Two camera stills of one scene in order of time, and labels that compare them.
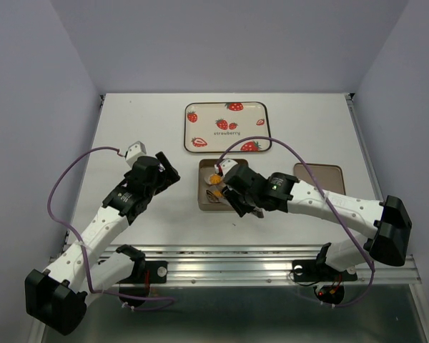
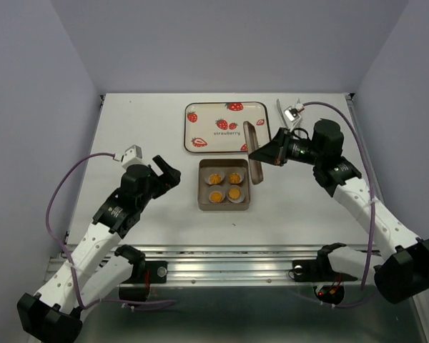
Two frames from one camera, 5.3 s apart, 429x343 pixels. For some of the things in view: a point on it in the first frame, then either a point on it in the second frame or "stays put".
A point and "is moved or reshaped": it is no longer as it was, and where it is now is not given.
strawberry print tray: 213,127 stays put
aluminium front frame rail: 257,265 stays put
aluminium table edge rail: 352,103 stays put
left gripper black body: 165,178 stays put
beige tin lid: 329,177 is moved or reshaped
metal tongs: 241,205 -> 279,107
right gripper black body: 253,200 -> 297,150
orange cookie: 215,179 stays put
